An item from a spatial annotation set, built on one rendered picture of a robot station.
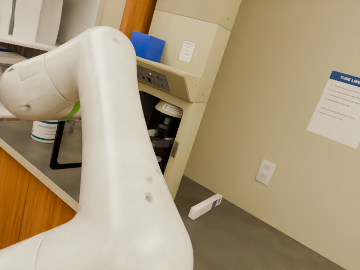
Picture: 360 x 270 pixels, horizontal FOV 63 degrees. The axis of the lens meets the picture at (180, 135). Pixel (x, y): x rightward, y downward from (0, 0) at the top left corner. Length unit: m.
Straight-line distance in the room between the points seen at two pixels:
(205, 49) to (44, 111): 0.70
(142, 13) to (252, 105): 0.67
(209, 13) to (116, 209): 0.97
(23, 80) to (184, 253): 0.45
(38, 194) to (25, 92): 0.90
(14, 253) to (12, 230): 1.37
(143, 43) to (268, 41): 0.63
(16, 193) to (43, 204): 0.23
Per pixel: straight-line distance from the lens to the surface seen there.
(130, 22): 1.33
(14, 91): 0.63
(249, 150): 1.53
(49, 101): 0.62
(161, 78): 1.16
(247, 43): 1.57
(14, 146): 1.58
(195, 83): 1.13
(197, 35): 1.19
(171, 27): 1.27
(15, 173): 1.62
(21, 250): 0.36
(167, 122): 1.30
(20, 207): 1.63
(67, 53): 0.60
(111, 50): 0.55
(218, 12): 1.17
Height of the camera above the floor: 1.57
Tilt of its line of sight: 15 degrees down
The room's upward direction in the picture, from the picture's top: 18 degrees clockwise
